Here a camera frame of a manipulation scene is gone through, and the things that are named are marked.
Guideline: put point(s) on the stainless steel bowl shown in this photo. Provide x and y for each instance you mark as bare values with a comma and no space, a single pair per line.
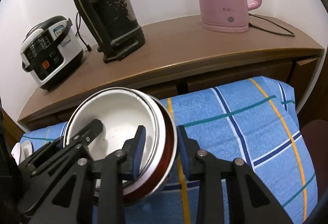
170,172

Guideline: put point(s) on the dark red round stool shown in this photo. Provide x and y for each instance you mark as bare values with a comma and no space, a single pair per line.
315,137

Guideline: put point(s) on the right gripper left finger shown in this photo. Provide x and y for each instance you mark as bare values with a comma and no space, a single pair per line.
121,165

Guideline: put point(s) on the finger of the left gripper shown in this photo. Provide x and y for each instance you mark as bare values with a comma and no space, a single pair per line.
50,153
61,142

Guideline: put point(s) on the white enamel bowl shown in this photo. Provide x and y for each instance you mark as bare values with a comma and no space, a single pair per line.
121,111

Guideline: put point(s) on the plain white plate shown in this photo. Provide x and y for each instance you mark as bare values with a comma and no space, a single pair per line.
26,150

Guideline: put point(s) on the white floral plate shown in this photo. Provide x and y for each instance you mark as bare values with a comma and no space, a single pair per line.
16,152

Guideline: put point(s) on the black tall thermos flask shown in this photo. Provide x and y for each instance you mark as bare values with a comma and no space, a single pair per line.
114,26

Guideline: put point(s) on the blue checked tablecloth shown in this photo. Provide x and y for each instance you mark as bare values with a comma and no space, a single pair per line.
253,119

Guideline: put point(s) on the brown wooden sideboard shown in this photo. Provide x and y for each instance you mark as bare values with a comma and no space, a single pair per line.
174,49

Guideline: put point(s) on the pink plastic bowl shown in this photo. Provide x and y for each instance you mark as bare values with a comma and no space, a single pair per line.
158,155

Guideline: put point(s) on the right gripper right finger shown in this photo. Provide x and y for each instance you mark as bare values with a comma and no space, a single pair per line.
202,166

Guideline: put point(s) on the silver black rice cooker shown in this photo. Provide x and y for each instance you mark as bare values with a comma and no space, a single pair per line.
50,52

